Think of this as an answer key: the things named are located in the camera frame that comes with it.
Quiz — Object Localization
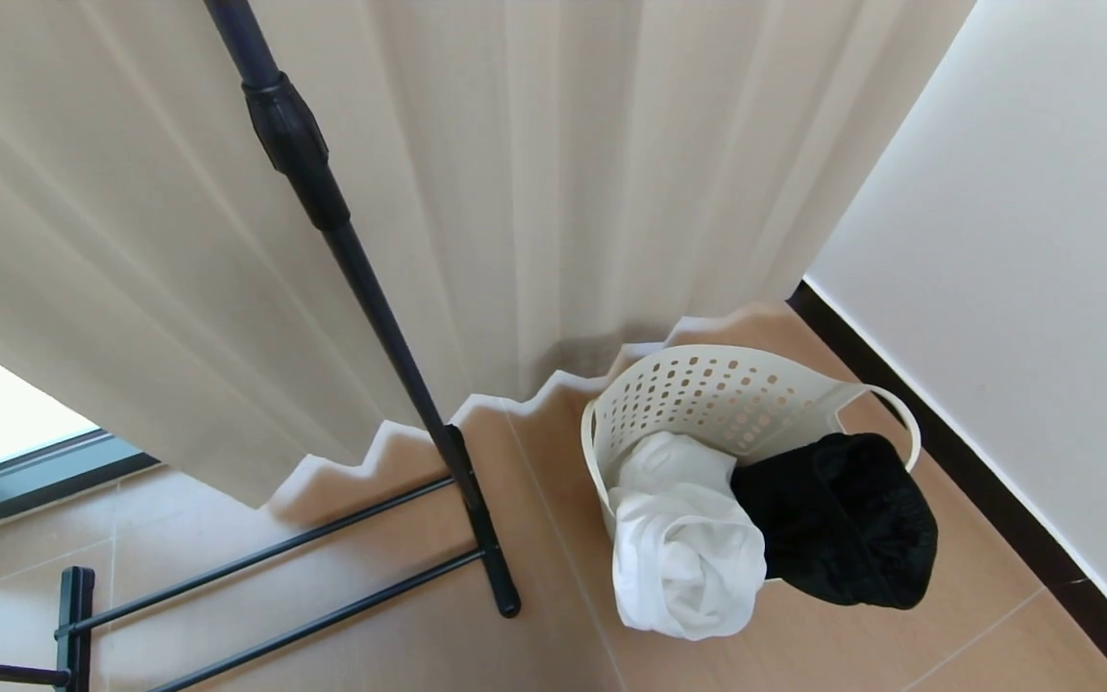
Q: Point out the white garment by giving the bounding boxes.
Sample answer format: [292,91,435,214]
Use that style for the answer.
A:
[607,430,769,642]

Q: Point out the white laundry basket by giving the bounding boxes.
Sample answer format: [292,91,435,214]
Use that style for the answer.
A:
[579,343,923,589]

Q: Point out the black clothes rack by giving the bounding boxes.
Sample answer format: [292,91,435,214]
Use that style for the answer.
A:
[0,0,523,692]

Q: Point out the beige curtain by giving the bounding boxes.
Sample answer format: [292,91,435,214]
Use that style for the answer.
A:
[0,0,979,510]

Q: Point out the black garment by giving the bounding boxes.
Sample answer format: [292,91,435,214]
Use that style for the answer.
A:
[730,432,940,611]

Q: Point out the window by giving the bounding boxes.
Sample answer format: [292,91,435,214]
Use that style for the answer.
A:
[0,325,160,580]

